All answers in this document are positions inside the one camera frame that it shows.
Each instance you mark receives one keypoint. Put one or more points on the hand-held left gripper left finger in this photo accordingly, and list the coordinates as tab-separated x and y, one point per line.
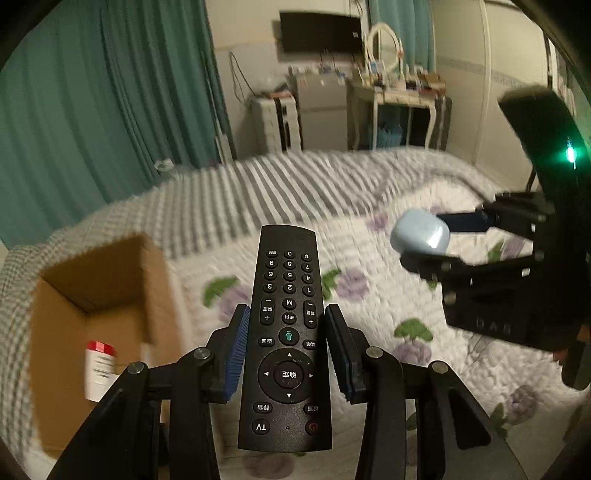
235	355

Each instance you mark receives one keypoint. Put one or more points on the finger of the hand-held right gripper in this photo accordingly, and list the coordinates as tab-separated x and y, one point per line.
461	222
443	267

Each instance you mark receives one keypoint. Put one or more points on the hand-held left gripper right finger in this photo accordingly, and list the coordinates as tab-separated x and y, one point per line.
339	355

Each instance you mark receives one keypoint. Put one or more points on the light blue earbuds case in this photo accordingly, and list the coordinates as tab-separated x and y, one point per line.
418	233

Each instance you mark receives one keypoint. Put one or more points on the black remote control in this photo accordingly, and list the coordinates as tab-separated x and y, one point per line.
286	286

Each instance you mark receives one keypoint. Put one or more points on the white bottle with red cap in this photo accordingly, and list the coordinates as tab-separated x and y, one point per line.
99	374

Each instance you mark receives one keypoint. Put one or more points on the cardboard box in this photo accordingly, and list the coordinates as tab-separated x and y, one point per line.
60	350

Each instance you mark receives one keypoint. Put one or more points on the white floral quilt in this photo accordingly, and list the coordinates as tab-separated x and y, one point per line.
383	304

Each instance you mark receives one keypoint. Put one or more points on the dark suitcase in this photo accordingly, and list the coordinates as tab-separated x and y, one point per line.
444	122

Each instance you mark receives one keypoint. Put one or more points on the blue basket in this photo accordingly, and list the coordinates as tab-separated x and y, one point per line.
388	136

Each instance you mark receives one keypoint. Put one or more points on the white louvred wardrobe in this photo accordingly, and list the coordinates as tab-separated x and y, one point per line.
489	92

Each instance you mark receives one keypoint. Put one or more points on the white dressing table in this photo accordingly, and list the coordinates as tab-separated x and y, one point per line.
397	96

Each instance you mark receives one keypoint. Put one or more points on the grey checked blanket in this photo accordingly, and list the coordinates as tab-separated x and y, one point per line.
231	189

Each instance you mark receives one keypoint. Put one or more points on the silver small fridge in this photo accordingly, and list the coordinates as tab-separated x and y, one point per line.
323	110

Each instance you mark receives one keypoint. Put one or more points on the white oval mirror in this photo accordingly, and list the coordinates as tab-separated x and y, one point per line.
384	46

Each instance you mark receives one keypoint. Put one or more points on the clear water jug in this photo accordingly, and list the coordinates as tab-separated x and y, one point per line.
168	170

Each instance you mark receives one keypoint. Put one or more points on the light green window curtain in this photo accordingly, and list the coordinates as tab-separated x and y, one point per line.
415	27

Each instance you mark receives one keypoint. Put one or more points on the white pole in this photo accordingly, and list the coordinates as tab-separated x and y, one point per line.
224	143

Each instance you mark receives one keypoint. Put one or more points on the clear plastic bag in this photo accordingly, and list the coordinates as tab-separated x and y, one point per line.
273	84

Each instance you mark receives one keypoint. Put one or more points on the narrow green curtain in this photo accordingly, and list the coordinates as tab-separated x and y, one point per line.
175	83

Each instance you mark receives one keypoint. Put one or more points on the wide green curtain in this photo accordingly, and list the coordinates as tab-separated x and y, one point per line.
55	138

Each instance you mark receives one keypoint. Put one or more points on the black wall television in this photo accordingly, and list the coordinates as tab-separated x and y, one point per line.
318	32

